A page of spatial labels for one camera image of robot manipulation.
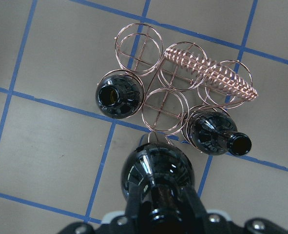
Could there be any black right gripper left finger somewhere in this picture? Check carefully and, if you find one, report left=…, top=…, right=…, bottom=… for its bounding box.
left=125, top=183, right=149, bottom=219

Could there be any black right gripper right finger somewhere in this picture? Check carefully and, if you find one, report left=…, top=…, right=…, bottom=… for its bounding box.
left=180, top=186, right=207, bottom=219

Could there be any dark glass wine bottle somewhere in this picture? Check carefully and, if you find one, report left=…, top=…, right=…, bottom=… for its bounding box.
left=121, top=143, right=194, bottom=234
left=96, top=74, right=143, bottom=119
left=187, top=111, right=252, bottom=156

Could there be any copper wire wine basket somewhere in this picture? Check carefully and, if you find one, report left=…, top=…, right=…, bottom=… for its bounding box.
left=114, top=22, right=259, bottom=147

